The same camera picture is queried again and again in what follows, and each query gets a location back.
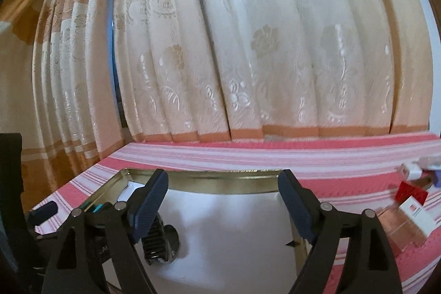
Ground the red toy block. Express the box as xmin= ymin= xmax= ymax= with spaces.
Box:
xmin=395 ymin=181 xmax=428 ymax=205

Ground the white box red logo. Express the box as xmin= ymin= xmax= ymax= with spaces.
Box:
xmin=398 ymin=196 xmax=438 ymax=238

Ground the gold metal tin tray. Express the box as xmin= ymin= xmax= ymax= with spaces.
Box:
xmin=77 ymin=167 xmax=311 ymax=294

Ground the clear plastic case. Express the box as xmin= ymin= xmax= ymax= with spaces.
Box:
xmin=417 ymin=156 xmax=441 ymax=172

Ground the black toothed gear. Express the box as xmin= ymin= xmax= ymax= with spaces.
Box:
xmin=141 ymin=214 xmax=180 ymax=266

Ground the cream floral curtain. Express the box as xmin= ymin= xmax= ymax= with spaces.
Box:
xmin=1 ymin=0 xmax=433 ymax=208

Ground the brown long box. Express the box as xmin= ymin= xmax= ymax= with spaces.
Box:
xmin=410 ymin=175 xmax=434 ymax=191

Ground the copper pink box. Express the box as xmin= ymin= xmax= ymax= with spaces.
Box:
xmin=378 ymin=207 xmax=427 ymax=257

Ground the purple toy block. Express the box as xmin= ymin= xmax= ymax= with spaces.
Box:
xmin=432 ymin=169 xmax=441 ymax=188

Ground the teal toy block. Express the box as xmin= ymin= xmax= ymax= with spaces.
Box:
xmin=92 ymin=204 xmax=102 ymax=213

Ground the white small block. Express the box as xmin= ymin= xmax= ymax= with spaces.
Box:
xmin=398 ymin=162 xmax=423 ymax=181

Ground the pink striped tablecloth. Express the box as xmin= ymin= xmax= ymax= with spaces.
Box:
xmin=32 ymin=132 xmax=441 ymax=294

